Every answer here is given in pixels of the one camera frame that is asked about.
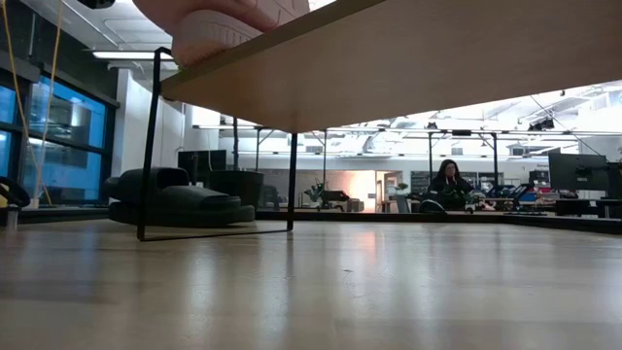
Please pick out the black slide sandal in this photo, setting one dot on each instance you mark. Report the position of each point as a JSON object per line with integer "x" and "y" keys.
{"x": 184, "y": 204}

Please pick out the pink slide sandal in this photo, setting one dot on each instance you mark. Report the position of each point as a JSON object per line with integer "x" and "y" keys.
{"x": 218, "y": 29}

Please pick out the wooden shelf with black legs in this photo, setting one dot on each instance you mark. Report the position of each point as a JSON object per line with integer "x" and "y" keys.
{"x": 413, "y": 58}

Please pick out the ceiling light panel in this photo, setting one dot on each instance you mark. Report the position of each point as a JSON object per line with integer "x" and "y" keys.
{"x": 131, "y": 55}

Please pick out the black rounded overhead object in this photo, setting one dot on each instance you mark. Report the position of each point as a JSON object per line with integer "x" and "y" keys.
{"x": 97, "y": 3}

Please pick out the black plant pot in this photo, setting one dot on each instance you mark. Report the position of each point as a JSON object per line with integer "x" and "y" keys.
{"x": 240, "y": 187}

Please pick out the small background potted plant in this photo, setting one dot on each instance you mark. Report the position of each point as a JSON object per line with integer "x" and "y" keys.
{"x": 403, "y": 188}

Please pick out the person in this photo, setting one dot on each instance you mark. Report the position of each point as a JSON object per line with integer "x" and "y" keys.
{"x": 449, "y": 187}

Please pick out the black computer monitor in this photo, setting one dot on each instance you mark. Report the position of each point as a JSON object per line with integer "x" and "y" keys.
{"x": 578, "y": 172}

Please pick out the black wall screen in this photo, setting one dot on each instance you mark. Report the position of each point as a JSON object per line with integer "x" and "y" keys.
{"x": 201, "y": 165}

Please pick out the black background rig frame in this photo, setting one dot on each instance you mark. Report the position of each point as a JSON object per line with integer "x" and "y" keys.
{"x": 430, "y": 150}

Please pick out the black aluminium table frame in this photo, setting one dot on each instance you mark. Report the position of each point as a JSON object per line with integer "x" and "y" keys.
{"x": 559, "y": 223}

